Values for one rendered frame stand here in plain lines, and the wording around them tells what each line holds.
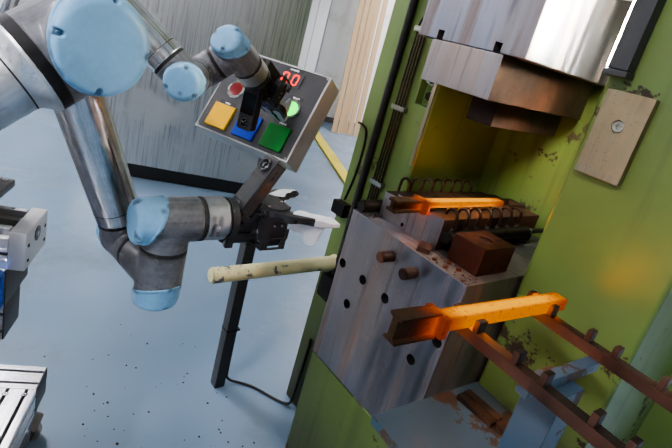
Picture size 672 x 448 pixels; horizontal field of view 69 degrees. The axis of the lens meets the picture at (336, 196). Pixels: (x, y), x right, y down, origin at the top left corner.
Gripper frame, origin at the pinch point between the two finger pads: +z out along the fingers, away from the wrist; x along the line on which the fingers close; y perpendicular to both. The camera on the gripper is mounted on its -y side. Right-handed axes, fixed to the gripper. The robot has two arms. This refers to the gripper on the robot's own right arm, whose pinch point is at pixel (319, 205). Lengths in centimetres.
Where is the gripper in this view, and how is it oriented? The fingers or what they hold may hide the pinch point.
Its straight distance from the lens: 96.2
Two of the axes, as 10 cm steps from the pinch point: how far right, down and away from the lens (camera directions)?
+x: 5.8, 4.0, -7.1
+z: 7.8, 0.0, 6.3
